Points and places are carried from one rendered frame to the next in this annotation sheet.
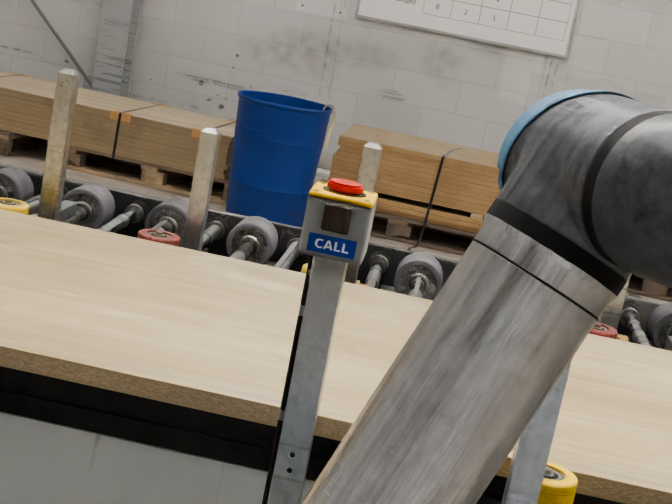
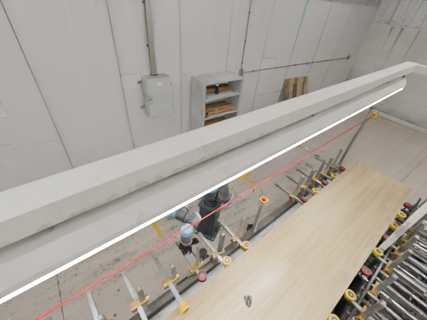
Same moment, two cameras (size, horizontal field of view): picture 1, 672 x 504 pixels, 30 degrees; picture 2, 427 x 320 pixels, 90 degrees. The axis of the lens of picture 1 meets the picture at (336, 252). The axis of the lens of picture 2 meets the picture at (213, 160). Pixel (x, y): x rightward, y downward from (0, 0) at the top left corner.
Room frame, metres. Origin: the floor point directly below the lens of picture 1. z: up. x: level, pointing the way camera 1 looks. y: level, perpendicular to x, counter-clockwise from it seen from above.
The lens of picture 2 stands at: (1.94, -1.38, 2.74)
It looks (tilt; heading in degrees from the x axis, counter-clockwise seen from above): 38 degrees down; 134
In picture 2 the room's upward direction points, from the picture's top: 6 degrees clockwise
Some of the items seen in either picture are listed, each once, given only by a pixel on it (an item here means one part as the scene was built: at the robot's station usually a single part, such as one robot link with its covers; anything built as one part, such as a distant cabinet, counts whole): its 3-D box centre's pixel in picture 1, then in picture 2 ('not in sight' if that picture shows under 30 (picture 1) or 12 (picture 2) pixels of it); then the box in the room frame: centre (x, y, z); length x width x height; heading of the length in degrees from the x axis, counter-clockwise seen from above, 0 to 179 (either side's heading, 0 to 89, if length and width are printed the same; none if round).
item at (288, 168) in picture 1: (277, 158); not in sight; (7.08, 0.43, 0.36); 0.59 x 0.57 x 0.73; 173
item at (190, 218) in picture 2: not in sight; (192, 220); (1.15, -0.72, 1.32); 0.12 x 0.12 x 0.09; 23
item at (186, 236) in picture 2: not in sight; (186, 232); (1.21, -0.82, 1.32); 0.10 x 0.09 x 0.12; 113
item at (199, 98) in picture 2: not in sight; (215, 115); (-0.87, 1.47, 0.78); 0.90 x 0.45 x 1.55; 83
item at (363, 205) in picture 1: (338, 225); (263, 202); (1.34, 0.00, 1.18); 0.07 x 0.07 x 0.08; 86
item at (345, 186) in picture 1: (345, 189); not in sight; (1.34, 0.00, 1.22); 0.04 x 0.04 x 0.02
